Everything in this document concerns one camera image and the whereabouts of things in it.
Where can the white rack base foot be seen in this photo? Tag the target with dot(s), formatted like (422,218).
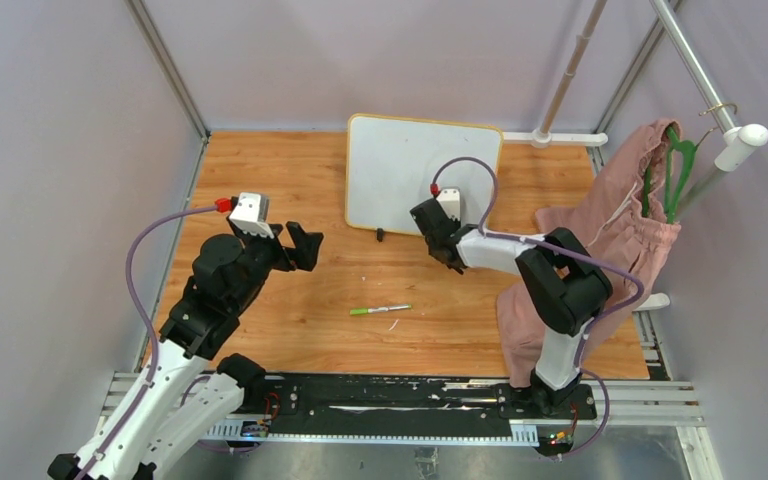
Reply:
(538,139)

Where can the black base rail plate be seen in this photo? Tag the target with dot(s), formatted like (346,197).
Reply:
(427,409)

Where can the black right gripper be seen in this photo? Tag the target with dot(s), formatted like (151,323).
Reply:
(430,254)

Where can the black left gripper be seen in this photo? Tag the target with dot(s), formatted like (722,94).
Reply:
(303,255)

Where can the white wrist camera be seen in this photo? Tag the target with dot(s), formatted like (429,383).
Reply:
(451,202)
(248,215)

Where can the green clothes hanger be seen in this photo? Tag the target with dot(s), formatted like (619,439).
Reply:
(677,156)

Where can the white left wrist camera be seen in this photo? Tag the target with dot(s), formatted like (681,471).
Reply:
(248,215)

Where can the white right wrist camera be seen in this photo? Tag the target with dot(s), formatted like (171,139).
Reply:
(451,202)

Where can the yellow framed whiteboard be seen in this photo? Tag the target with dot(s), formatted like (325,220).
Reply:
(391,163)

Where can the silver clothes rail pole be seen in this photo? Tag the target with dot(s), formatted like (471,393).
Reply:
(741,141)

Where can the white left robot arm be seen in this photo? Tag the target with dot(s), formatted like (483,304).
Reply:
(146,435)

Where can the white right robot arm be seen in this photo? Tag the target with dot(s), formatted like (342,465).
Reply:
(566,288)

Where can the green capped white marker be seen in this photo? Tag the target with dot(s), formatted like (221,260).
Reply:
(378,310)

